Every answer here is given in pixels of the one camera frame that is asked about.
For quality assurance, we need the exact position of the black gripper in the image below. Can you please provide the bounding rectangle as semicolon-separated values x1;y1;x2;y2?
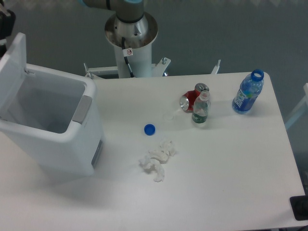
0;4;16;58

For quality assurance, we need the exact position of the white trash can lid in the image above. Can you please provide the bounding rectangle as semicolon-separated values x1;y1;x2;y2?
0;33;26;118

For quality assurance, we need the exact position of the white trash can body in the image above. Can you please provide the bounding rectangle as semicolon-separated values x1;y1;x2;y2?
0;64;103;176

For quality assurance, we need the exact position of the blue bottle cap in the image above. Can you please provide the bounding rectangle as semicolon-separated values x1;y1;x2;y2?
144;124;156;136

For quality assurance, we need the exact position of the crushed red soda can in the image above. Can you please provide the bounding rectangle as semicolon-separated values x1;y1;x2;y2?
179;83;209;113

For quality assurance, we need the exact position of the crumpled white tissue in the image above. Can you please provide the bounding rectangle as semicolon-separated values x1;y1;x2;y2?
139;139;176;182

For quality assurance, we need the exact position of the small clear green-label bottle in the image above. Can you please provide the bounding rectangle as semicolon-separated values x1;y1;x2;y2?
192;90;211;124

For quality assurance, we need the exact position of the blue plastic drink bottle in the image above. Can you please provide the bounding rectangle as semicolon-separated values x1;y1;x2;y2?
232;69;264;114

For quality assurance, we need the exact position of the white chair part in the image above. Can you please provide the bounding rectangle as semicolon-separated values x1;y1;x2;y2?
284;83;308;130

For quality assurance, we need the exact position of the black device at edge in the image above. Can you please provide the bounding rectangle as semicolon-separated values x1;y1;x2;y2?
290;195;308;221

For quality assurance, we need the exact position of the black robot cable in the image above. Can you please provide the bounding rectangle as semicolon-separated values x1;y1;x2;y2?
121;37;135;78

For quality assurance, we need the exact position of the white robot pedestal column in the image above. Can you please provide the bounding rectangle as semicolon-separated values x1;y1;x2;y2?
105;12;158;78

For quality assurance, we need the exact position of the white metal base frame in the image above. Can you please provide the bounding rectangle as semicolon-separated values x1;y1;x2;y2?
83;57;222;79

